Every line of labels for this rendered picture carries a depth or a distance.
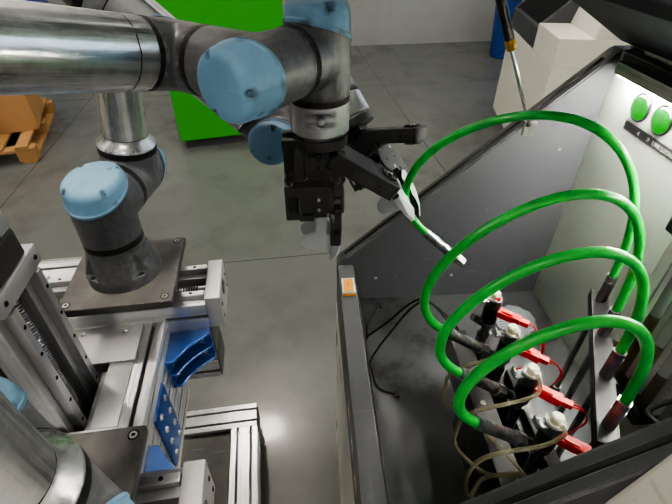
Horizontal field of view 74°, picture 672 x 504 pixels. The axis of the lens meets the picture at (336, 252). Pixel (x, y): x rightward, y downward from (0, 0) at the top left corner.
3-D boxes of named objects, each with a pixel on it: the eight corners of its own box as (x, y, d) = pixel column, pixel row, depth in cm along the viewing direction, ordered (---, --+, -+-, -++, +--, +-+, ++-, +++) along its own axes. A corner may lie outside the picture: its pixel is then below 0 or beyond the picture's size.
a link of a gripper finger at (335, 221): (327, 233, 68) (327, 183, 63) (339, 233, 68) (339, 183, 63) (329, 252, 65) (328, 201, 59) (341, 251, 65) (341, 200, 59)
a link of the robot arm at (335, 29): (262, 0, 47) (309, -10, 53) (271, 103, 54) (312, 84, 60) (322, 8, 44) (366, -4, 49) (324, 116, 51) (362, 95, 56)
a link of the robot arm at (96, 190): (68, 250, 86) (39, 189, 78) (100, 212, 97) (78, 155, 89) (128, 252, 86) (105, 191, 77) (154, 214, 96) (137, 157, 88)
